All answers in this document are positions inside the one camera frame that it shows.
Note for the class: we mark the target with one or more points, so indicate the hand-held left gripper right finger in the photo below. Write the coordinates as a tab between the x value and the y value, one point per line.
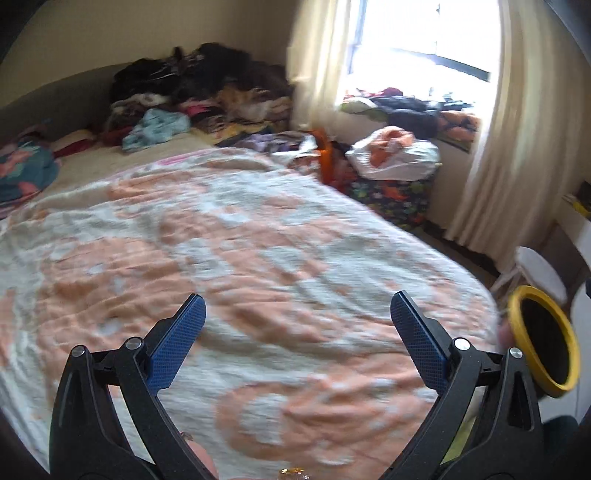
418	341

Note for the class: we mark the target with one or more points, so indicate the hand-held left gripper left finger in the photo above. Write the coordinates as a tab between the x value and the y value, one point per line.
178	341

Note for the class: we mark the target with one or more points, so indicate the yellow-rimmed black trash bin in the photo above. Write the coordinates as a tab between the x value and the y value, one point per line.
549	341

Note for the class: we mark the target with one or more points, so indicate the person's green jacket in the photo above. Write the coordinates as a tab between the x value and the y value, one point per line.
461	438

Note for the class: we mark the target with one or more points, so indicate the orange white fluffy blanket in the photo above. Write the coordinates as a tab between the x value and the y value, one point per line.
254	254

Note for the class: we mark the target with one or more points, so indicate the white plastic bag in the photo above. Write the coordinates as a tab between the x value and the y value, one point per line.
406	157

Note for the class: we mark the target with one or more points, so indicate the beige bed sheet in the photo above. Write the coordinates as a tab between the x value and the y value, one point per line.
92	166

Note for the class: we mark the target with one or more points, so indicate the white dressing table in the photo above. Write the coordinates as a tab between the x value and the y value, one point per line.
579	230

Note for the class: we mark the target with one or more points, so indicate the wide cream curtain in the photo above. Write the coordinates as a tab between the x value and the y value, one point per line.
512	161

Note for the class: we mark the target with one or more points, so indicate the orange bag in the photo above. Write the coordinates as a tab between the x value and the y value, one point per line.
325	157

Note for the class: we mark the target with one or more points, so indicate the orange pink clothes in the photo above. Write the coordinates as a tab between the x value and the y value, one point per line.
392	136

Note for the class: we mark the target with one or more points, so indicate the pink floral storage bag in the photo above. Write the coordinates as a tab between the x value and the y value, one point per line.
304	164

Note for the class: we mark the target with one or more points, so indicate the yellow flat box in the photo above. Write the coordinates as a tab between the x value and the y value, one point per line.
577	203

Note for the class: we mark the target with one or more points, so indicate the light blue cloth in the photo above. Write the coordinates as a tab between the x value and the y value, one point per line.
157	127

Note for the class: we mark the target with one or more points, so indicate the red pillow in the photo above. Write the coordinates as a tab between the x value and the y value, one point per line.
74	147

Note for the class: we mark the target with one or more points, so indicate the lavender cloth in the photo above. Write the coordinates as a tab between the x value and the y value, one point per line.
272	141

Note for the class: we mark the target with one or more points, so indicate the teal patterned cloth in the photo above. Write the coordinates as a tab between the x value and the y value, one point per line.
23	170

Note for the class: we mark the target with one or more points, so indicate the heap of clothes on sill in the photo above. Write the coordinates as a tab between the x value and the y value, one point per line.
406	106

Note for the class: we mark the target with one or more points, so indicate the pile of dark clothes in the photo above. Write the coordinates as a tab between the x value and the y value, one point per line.
207	78

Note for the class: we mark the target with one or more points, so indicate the grey bed headboard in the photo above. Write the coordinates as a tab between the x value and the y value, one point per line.
55	97

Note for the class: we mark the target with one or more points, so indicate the black framed window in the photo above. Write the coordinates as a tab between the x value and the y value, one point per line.
461	64

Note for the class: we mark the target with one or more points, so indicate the narrow cream curtain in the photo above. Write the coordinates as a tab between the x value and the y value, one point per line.
323	69

